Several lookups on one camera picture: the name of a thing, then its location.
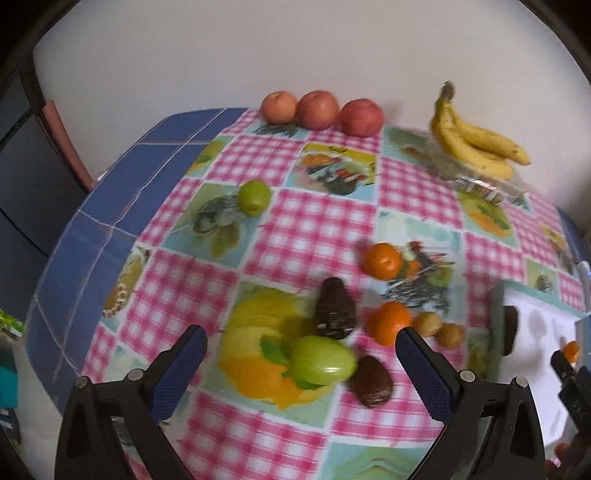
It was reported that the person's right hand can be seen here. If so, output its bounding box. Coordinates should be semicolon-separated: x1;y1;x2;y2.
545;440;573;476

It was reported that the red apple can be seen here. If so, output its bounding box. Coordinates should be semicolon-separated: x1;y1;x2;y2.
339;98;385;138
295;90;340;131
259;91;298;125

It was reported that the clear plastic container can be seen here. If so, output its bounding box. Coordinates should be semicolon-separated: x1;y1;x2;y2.
427;138;532;205

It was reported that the blue grid cloth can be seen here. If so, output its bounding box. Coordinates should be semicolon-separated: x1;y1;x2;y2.
25;108;250;416

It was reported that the pink checkered fruit-print tablecloth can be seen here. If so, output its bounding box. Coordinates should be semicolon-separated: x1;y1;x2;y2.
83;108;587;480

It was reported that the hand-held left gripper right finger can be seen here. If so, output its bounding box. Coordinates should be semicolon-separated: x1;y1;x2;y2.
396;326;548;480

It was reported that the teal object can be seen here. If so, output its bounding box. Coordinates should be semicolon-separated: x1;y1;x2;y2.
0;351;19;409

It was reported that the white tray with teal rim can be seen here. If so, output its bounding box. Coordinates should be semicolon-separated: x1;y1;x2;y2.
489;279;591;450

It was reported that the dark brown avocado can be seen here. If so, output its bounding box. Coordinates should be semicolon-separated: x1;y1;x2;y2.
314;277;357;341
349;355;394;409
502;306;520;356

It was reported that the small green lime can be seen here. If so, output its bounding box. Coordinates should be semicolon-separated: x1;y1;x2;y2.
236;179;272;217

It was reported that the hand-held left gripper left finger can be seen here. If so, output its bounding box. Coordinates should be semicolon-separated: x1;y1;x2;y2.
54;324;208;480

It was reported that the bunch of yellow bananas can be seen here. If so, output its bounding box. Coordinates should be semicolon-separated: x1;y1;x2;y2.
429;80;532;182

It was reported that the green mango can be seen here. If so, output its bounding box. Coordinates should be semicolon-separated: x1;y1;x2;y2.
288;335;358;386

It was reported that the small tan round fruit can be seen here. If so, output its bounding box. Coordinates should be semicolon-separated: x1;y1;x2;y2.
412;311;443;337
436;322;465;349

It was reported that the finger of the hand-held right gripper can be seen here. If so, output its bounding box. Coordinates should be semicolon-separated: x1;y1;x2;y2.
551;351;574;380

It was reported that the green package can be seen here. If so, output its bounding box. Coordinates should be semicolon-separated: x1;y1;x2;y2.
0;309;26;340

